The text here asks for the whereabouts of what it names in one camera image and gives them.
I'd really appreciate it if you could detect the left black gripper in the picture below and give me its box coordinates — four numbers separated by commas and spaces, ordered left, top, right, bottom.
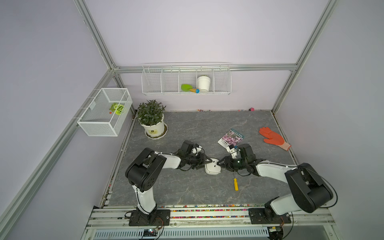
185, 152, 212, 170

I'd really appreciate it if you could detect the white square alarm clock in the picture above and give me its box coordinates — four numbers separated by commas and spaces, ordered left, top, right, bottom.
205, 159, 221, 176

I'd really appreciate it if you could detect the yellow handled screwdriver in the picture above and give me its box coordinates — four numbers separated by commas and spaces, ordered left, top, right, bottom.
234, 172, 239, 191

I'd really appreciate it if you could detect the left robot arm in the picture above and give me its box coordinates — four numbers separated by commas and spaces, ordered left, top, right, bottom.
125, 141, 214, 217

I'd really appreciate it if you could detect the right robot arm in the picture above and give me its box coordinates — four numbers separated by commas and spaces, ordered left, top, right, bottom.
217, 144, 336, 217

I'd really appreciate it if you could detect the flower seed packet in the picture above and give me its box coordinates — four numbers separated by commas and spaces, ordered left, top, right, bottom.
218, 129, 244, 148

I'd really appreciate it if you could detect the potted green plant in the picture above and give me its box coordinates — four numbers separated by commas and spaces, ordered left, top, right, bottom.
137, 100, 167, 139

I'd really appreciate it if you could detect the green toy shovel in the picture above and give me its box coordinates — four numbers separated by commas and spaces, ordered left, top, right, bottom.
181, 84, 200, 94

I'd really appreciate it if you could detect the white empty pot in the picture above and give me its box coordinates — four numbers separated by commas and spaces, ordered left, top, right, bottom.
197, 76, 211, 93

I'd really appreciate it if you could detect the green toy in basket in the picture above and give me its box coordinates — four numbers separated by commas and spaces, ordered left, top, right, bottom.
110, 103, 125, 116

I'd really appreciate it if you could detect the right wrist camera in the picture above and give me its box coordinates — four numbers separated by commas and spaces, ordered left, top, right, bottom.
226, 145, 241, 159

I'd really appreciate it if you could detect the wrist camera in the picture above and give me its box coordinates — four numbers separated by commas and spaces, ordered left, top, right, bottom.
192, 144, 203, 156
226, 145, 241, 159

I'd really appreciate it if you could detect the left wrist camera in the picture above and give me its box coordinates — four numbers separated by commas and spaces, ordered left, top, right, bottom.
192, 144, 203, 156

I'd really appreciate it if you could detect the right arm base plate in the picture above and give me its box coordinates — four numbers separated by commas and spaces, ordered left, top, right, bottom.
249, 208, 292, 226

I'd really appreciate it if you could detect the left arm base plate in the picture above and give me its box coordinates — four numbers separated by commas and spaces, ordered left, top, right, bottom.
129, 209, 171, 227

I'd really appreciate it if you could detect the white wire wall shelf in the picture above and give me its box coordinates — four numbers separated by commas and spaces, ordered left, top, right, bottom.
141, 64, 232, 95

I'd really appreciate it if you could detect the white wire basket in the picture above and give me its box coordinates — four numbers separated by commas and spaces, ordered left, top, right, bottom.
77, 88, 133, 137

